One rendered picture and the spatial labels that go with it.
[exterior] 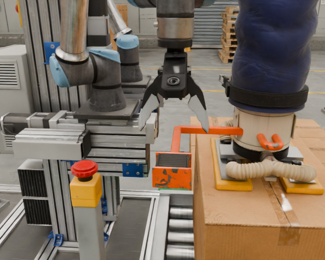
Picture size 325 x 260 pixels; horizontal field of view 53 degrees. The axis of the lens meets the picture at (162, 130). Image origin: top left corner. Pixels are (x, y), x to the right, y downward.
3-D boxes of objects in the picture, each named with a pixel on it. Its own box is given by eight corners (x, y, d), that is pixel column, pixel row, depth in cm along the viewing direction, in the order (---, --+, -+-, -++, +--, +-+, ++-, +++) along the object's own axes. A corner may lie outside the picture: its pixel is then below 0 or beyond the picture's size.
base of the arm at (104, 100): (84, 111, 129) (82, 86, 125) (95, 100, 143) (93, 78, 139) (122, 112, 128) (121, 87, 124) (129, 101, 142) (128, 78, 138)
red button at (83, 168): (94, 185, 84) (93, 172, 83) (68, 184, 85) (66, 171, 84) (101, 172, 91) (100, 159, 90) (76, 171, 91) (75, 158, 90)
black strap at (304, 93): (318, 109, 87) (321, 95, 85) (229, 107, 89) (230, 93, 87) (294, 88, 108) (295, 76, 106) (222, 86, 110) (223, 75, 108)
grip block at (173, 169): (191, 189, 73) (191, 169, 71) (151, 187, 73) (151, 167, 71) (191, 171, 80) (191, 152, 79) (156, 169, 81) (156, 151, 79)
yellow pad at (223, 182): (252, 192, 91) (254, 176, 89) (215, 190, 92) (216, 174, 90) (237, 142, 122) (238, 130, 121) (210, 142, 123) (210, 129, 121)
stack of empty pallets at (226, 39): (267, 63, 811) (274, 6, 763) (222, 63, 819) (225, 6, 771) (257, 55, 931) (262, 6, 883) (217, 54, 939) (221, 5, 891)
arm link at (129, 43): (116, 63, 172) (114, 36, 167) (117, 59, 184) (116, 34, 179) (139, 63, 172) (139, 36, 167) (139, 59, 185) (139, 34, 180)
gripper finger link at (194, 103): (217, 118, 76) (194, 86, 74) (218, 127, 71) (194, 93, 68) (206, 125, 77) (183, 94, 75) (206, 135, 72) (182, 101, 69)
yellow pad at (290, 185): (323, 195, 89) (327, 179, 88) (286, 193, 90) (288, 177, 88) (289, 144, 121) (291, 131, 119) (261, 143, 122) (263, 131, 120)
